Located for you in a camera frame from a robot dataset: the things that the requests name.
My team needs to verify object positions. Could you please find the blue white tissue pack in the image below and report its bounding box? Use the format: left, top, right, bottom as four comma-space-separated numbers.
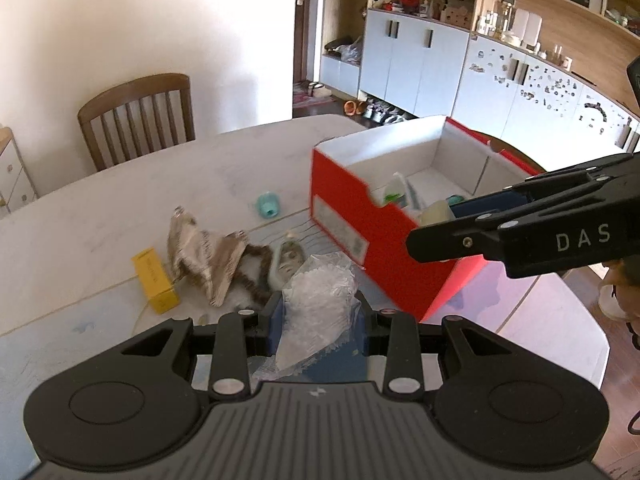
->
383, 172, 425, 210

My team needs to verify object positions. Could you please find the orange slippers pair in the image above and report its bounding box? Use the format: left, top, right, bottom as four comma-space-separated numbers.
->
343, 100, 368, 117

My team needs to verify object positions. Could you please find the clear crinkled plastic bag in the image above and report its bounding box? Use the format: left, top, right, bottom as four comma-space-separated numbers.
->
250, 252, 359, 386

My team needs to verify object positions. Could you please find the white drawer sideboard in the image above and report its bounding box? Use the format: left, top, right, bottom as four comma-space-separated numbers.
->
0, 127, 38, 219

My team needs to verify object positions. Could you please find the brown fabric scrunchie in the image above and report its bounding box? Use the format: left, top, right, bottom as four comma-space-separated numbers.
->
232, 244, 273, 307

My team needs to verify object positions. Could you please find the white wall cabinet unit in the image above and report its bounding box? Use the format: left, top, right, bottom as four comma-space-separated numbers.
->
320, 0, 639, 167

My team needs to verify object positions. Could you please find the wooden chair far side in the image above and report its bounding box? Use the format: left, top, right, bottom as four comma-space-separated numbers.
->
77, 73, 195, 171

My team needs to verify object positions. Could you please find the patterned door rug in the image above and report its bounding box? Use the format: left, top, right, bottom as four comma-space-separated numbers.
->
293, 81, 333, 110

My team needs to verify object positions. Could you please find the red white cardboard box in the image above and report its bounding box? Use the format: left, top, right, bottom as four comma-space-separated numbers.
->
310, 116, 537, 321

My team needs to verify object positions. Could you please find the brown entrance door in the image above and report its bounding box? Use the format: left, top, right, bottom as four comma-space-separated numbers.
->
293, 0, 309, 84

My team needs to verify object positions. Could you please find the yellow small carton box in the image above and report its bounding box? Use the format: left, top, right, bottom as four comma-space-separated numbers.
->
131, 247, 180, 314

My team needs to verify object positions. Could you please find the silver foil wrapper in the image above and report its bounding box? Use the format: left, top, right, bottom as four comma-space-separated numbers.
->
167, 206, 248, 308

